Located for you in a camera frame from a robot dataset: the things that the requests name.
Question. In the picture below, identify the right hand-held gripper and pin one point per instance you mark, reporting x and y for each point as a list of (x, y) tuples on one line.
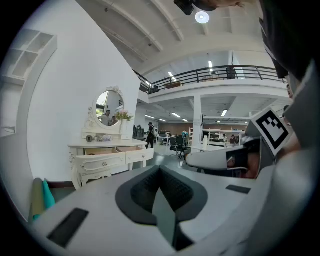
[(271, 130)]

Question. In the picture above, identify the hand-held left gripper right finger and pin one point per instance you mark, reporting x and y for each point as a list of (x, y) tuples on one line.
[(215, 205)]

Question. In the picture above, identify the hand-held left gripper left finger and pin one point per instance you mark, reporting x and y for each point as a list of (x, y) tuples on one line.
[(100, 205)]

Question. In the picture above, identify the wooden drawer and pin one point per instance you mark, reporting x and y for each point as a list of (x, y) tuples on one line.
[(100, 163), (140, 155)]

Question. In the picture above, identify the white dressing table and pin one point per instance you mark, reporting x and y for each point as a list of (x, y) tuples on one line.
[(107, 143)]

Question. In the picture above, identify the person's right forearm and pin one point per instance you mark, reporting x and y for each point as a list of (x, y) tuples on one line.
[(290, 148)]

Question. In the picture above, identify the black office chair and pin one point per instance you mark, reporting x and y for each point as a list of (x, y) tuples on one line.
[(180, 146)]

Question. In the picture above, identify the olive rolled mat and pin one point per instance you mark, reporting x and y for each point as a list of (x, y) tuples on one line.
[(37, 200)]

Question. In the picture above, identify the white hair dryer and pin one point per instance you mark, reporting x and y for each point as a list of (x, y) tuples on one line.
[(89, 138)]

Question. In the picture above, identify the purple wet wipes pack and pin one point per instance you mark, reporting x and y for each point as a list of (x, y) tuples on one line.
[(107, 137)]

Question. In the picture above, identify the white vase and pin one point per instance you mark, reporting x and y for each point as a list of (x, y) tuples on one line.
[(124, 127)]

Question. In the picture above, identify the black balcony railing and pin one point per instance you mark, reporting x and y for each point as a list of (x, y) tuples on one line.
[(212, 75)]

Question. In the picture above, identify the pink and white flower bouquet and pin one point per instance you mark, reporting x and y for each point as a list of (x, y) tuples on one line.
[(123, 115)]

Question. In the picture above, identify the oval white-framed mirror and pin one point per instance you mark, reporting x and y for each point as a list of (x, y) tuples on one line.
[(110, 105)]

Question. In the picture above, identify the round ceiling lamp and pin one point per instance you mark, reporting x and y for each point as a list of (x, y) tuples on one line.
[(202, 17)]

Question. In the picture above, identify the person's black outfit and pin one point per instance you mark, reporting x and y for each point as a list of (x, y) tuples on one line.
[(292, 32)]

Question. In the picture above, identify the black head-worn camera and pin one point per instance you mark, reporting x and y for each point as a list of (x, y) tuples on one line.
[(184, 7)]

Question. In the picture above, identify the white wall shelf unit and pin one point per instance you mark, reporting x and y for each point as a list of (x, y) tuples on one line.
[(27, 53)]

